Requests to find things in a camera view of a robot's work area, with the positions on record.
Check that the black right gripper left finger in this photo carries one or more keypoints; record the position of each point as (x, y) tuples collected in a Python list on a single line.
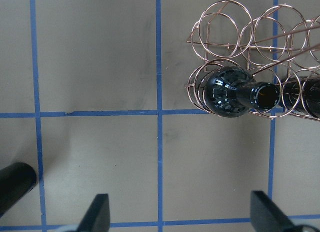
[(97, 217)]

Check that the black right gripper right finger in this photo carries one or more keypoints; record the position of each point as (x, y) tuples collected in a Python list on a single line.
[(265, 215)]

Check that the black wine bottle slot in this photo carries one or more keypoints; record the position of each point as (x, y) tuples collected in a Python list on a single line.
[(310, 99), (231, 91)]

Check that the copper wire wine basket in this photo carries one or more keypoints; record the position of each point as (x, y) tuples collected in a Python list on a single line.
[(278, 44)]

